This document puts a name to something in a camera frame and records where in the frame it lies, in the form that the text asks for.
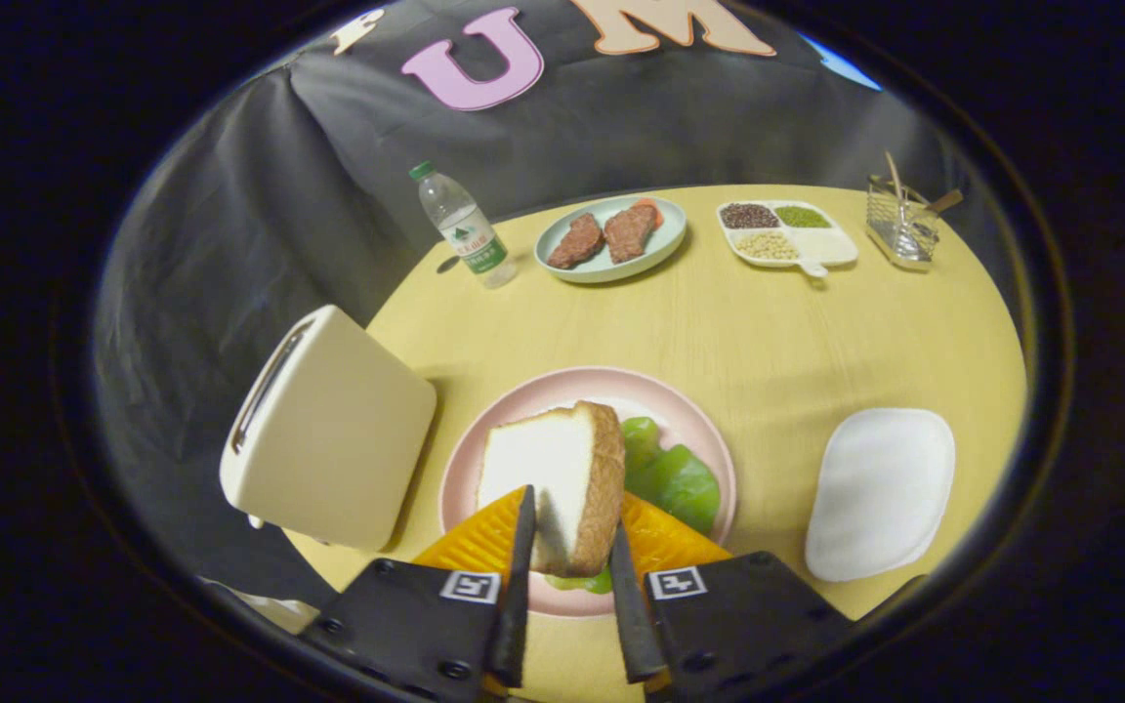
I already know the white divided dish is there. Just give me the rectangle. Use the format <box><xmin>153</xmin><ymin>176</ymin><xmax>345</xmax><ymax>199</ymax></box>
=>
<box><xmin>716</xmin><ymin>200</ymin><xmax>859</xmax><ymax>278</ymax></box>

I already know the clear water bottle green cap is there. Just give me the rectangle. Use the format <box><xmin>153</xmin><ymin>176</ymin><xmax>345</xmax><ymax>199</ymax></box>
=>
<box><xmin>409</xmin><ymin>161</ymin><xmax>519</xmax><ymax>290</ymax></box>

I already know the person's light clothing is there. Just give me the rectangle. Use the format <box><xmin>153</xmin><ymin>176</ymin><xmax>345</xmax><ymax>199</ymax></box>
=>
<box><xmin>201</xmin><ymin>576</ymin><xmax>321</xmax><ymax>634</ymax></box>

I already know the white plate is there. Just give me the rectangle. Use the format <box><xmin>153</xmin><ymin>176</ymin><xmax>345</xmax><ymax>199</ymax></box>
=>
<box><xmin>805</xmin><ymin>407</ymin><xmax>957</xmax><ymax>584</ymax></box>

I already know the pile of yellow soybeans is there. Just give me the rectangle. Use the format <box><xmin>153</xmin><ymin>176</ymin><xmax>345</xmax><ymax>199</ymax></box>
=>
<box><xmin>736</xmin><ymin>231</ymin><xmax>800</xmax><ymax>262</ymax></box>

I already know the green lettuce leaf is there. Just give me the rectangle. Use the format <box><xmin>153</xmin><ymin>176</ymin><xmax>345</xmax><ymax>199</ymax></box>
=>
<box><xmin>548</xmin><ymin>417</ymin><xmax>722</xmax><ymax>595</ymax></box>

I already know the pale green oval plate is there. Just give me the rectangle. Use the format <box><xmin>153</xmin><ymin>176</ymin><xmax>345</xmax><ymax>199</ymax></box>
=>
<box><xmin>534</xmin><ymin>195</ymin><xmax>688</xmax><ymax>285</ymax></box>

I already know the pink round plate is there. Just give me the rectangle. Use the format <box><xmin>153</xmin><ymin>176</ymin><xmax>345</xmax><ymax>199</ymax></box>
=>
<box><xmin>438</xmin><ymin>366</ymin><xmax>738</xmax><ymax>619</ymax></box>

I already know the white toaster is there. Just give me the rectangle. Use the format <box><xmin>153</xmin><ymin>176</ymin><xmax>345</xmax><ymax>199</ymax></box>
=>
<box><xmin>220</xmin><ymin>305</ymin><xmax>438</xmax><ymax>554</ymax></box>

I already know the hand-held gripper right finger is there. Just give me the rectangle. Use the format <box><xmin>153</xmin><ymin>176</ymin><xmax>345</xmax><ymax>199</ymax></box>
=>
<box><xmin>607</xmin><ymin>491</ymin><xmax>856</xmax><ymax>703</ymax></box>

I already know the brown meat piece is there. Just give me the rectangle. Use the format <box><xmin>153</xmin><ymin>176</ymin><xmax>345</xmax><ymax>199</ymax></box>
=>
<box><xmin>604</xmin><ymin>203</ymin><xmax>658</xmax><ymax>265</ymax></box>
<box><xmin>547</xmin><ymin>213</ymin><xmax>605</xmax><ymax>270</ymax></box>

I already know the pile of dark beans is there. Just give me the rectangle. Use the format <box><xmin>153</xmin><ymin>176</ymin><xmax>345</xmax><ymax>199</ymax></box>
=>
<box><xmin>721</xmin><ymin>203</ymin><xmax>780</xmax><ymax>230</ymax></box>

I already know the black backdrop cloth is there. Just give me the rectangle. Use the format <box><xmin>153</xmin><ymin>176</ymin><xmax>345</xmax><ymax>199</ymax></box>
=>
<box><xmin>94</xmin><ymin>0</ymin><xmax>1022</xmax><ymax>606</ymax></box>

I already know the white bread slice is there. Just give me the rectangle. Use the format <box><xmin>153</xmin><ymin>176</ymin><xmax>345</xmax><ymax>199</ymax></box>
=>
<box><xmin>476</xmin><ymin>400</ymin><xmax>627</xmax><ymax>578</ymax></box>

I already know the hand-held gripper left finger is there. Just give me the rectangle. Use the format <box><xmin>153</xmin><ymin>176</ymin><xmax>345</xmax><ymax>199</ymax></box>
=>
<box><xmin>299</xmin><ymin>485</ymin><xmax>537</xmax><ymax>703</ymax></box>

